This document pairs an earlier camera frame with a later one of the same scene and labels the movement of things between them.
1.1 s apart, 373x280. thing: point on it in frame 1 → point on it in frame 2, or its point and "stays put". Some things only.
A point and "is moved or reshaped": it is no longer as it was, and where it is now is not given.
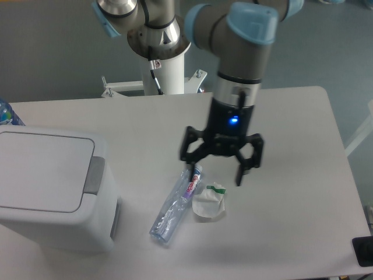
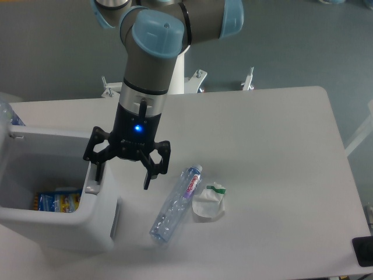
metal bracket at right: [368, 211] stays put
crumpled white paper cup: [210, 203] stays put
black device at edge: [363, 249] stays put
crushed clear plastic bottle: [175, 207] stays put
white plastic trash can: [56, 190] is moved or reshaped
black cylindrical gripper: [228, 125] → [133, 133]
